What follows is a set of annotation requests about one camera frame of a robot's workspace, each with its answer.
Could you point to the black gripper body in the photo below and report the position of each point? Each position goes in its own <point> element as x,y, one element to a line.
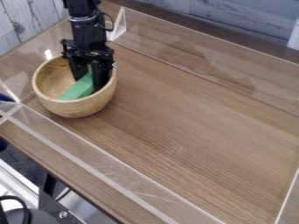
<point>88,43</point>

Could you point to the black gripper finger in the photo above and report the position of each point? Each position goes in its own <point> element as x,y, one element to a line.
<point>100,73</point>
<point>78,67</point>

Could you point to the green rectangular block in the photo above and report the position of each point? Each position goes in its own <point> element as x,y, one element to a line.
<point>80,89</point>

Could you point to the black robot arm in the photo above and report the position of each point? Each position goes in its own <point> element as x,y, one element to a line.
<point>82,8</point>

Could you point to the brown wooden bowl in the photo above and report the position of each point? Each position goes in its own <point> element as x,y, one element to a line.
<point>50,80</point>

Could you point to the clear acrylic tray walls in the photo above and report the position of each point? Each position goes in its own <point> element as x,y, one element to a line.
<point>195,146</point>

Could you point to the black table leg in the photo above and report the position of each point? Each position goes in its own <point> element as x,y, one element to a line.
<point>49,184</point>

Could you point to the white object at right edge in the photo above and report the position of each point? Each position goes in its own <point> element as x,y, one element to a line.
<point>293,38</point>

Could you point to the grey metal bracket with screw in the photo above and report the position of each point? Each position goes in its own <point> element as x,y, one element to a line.
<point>58,212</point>

